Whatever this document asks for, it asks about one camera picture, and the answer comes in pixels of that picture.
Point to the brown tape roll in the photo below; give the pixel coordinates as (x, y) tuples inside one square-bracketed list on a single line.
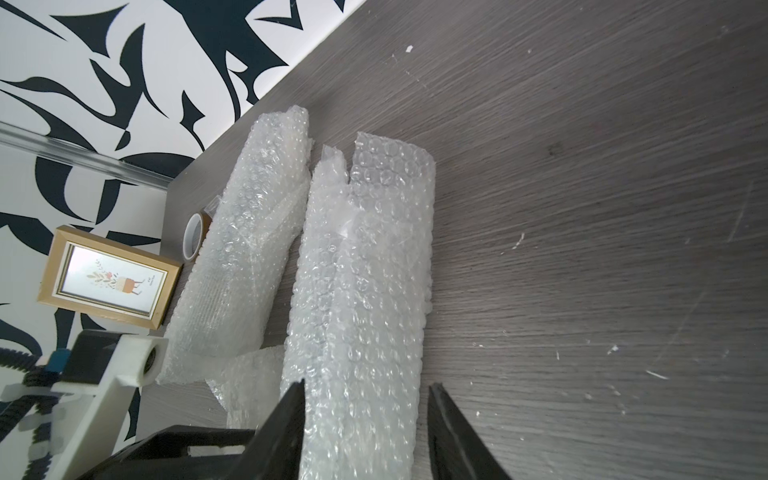
[(194, 234)]

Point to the bubble wrap sheet around vase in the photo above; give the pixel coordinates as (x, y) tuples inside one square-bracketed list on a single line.
[(357, 316)]

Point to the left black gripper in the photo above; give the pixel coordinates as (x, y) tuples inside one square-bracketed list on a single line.
[(166, 455)]

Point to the wooden framed picture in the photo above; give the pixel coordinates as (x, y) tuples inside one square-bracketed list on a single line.
[(104, 278)]

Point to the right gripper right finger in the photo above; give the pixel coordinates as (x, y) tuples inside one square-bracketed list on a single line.
[(456, 451)]

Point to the bubble wrap bundle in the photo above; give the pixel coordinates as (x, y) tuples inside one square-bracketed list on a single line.
[(226, 302)]

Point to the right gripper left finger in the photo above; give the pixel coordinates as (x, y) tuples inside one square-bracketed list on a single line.
[(275, 452)]

